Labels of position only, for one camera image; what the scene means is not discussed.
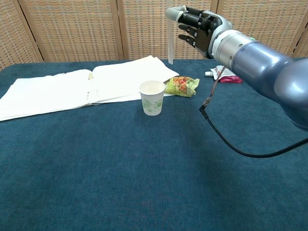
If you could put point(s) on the white paper cup green print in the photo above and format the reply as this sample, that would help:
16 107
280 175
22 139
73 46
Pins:
152 101

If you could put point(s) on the woven wooden folding screen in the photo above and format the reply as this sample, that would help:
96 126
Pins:
96 29

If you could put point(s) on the open white spiral notebook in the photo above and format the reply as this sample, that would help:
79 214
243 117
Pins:
72 89

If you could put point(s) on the teal table cloth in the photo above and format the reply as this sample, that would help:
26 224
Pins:
120 156

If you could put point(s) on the blue grey right robot arm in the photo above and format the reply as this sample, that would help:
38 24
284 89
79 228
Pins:
264 65

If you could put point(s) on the green orange snack packet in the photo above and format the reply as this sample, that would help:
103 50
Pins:
183 86

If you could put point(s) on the transparent plastic straw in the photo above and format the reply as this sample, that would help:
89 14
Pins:
170 43

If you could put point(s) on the black grey right robot hand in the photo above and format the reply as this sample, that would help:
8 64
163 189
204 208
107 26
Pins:
204 29

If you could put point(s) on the red white spout pouch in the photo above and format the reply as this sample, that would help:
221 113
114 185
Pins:
216 72

